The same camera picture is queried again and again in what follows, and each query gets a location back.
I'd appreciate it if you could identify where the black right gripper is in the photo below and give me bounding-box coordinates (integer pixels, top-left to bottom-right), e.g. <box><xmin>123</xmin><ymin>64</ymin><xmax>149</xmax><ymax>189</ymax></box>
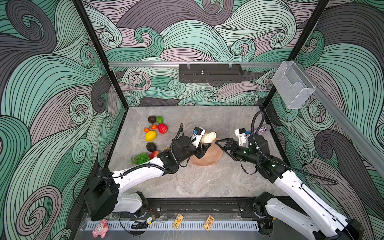
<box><xmin>216</xmin><ymin>137</ymin><xmax>263</xmax><ymax>167</ymax></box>

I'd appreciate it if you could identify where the pink scalloped fruit bowl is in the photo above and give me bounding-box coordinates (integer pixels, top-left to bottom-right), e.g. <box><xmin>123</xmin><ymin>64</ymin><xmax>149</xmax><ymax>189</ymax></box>
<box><xmin>190</xmin><ymin>138</ymin><xmax>223</xmax><ymax>167</ymax></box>

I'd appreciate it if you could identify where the red fake apple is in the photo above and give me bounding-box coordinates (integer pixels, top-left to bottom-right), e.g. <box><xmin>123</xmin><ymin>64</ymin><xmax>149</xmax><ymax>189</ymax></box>
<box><xmin>158</xmin><ymin>123</ymin><xmax>169</xmax><ymax>134</ymax></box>

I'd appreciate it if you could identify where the dark fake avocado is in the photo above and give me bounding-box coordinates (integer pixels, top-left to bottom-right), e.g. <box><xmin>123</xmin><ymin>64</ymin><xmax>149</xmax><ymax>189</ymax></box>
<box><xmin>146</xmin><ymin>142</ymin><xmax>157</xmax><ymax>153</ymax></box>

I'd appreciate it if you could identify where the yellow fake lemon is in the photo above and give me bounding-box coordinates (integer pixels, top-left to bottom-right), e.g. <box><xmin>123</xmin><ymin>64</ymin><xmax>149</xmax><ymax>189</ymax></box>
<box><xmin>145</xmin><ymin>131</ymin><xmax>157</xmax><ymax>142</ymax></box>

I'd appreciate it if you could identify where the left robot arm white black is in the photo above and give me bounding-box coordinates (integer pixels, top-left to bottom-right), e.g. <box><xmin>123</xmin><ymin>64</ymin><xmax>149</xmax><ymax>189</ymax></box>
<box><xmin>84</xmin><ymin>127</ymin><xmax>211</xmax><ymax>222</ymax></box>

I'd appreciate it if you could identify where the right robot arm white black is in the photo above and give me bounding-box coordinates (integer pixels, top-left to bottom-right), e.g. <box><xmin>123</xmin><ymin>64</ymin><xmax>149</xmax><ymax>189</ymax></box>
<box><xmin>216</xmin><ymin>111</ymin><xmax>364</xmax><ymax>240</ymax></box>

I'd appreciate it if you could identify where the red fake strawberry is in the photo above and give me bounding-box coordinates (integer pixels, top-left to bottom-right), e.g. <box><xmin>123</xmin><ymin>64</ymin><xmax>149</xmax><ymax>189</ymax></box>
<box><xmin>149</xmin><ymin>151</ymin><xmax>160</xmax><ymax>159</ymax></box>

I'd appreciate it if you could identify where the green fake lime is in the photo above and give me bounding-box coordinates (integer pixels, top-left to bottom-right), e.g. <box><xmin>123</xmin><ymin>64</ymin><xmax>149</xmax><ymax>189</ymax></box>
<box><xmin>157</xmin><ymin>116</ymin><xmax>164</xmax><ymax>124</ymax></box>

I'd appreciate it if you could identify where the green fake grape bunch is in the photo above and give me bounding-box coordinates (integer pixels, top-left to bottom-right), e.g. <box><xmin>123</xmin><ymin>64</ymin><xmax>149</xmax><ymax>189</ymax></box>
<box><xmin>131</xmin><ymin>153</ymin><xmax>151</xmax><ymax>165</ymax></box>

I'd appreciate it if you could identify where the purple glitter tube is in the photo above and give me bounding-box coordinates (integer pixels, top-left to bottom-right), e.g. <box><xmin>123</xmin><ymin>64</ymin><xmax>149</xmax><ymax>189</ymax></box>
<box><xmin>255</xmin><ymin>125</ymin><xmax>271</xmax><ymax>135</ymax></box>

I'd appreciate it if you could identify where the yellow tag right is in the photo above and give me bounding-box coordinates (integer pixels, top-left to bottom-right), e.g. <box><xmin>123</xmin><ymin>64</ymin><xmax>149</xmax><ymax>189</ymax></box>
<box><xmin>203</xmin><ymin>215</ymin><xmax>215</xmax><ymax>231</ymax></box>

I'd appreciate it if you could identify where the yellow tag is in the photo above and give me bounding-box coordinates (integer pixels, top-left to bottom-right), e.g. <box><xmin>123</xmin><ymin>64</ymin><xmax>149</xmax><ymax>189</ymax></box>
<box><xmin>203</xmin><ymin>215</ymin><xmax>215</xmax><ymax>231</ymax></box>
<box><xmin>172</xmin><ymin>214</ymin><xmax>184</xmax><ymax>230</ymax></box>

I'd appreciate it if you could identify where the yellow tag left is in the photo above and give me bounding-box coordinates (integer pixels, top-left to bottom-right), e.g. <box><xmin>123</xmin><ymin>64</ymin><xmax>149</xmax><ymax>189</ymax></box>
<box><xmin>172</xmin><ymin>214</ymin><xmax>184</xmax><ymax>230</ymax></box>

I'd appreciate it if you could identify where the pink plush toy left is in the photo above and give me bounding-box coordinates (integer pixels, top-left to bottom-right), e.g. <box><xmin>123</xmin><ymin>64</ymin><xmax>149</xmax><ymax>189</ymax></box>
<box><xmin>92</xmin><ymin>219</ymin><xmax>109</xmax><ymax>239</ymax></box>

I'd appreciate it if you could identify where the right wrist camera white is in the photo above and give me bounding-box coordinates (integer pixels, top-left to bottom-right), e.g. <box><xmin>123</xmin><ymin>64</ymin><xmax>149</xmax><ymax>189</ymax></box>
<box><xmin>235</xmin><ymin>128</ymin><xmax>251</xmax><ymax>147</ymax></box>

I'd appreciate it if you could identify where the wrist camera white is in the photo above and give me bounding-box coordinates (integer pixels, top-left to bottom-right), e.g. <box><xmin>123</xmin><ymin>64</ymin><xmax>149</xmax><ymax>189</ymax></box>
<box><xmin>235</xmin><ymin>128</ymin><xmax>251</xmax><ymax>147</ymax></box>
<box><xmin>191</xmin><ymin>127</ymin><xmax>206</xmax><ymax>148</ymax></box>

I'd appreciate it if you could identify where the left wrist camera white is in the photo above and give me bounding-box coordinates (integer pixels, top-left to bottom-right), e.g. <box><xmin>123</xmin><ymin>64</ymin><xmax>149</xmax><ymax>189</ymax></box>
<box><xmin>191</xmin><ymin>127</ymin><xmax>206</xmax><ymax>148</ymax></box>

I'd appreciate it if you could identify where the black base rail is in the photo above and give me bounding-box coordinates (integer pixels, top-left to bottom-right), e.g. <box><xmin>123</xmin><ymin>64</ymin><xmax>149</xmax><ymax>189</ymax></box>
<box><xmin>80</xmin><ymin>196</ymin><xmax>301</xmax><ymax>221</ymax></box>

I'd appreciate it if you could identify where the black wall tray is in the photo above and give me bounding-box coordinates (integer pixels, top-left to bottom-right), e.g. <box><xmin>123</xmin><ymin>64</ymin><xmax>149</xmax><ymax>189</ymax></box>
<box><xmin>179</xmin><ymin>65</ymin><xmax>244</xmax><ymax>85</ymax></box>

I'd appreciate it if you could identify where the clear acrylic wall box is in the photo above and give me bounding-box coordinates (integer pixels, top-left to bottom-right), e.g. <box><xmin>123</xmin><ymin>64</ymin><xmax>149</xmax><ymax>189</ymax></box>
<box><xmin>272</xmin><ymin>61</ymin><xmax>316</xmax><ymax>110</ymax></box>

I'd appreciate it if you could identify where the aluminium back rail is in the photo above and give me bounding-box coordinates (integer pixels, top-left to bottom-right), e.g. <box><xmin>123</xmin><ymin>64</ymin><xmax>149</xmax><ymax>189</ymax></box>
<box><xmin>108</xmin><ymin>61</ymin><xmax>281</xmax><ymax>69</ymax></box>

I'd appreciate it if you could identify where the aluminium rail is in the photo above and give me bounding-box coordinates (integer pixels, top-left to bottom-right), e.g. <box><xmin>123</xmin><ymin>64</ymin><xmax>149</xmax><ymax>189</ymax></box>
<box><xmin>298</xmin><ymin>64</ymin><xmax>384</xmax><ymax>175</ymax></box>
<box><xmin>108</xmin><ymin>61</ymin><xmax>281</xmax><ymax>69</ymax></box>

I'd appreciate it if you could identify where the white slotted cable duct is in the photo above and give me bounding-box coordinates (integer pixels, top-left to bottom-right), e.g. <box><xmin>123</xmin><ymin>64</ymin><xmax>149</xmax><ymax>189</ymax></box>
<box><xmin>84</xmin><ymin>220</ymin><xmax>260</xmax><ymax>232</ymax></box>

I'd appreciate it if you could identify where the black corner frame post right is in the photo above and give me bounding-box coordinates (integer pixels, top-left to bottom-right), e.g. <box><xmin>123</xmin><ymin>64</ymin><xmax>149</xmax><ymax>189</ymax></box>
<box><xmin>262</xmin><ymin>0</ymin><xmax>329</xmax><ymax>111</ymax></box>

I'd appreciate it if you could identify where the black corner frame post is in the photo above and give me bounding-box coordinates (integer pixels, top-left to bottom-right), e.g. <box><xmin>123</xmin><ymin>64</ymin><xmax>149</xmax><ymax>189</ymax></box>
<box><xmin>262</xmin><ymin>0</ymin><xmax>329</xmax><ymax>111</ymax></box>
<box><xmin>73</xmin><ymin>0</ymin><xmax>129</xmax><ymax>111</ymax></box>

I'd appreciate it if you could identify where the aluminium right rail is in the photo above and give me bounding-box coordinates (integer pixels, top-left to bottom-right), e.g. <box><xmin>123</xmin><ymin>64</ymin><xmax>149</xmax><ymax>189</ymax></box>
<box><xmin>298</xmin><ymin>64</ymin><xmax>384</xmax><ymax>175</ymax></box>

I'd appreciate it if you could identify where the black corner frame post left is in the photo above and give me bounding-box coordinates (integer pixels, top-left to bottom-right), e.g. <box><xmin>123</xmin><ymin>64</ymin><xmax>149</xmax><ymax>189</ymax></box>
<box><xmin>73</xmin><ymin>0</ymin><xmax>129</xmax><ymax>111</ymax></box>

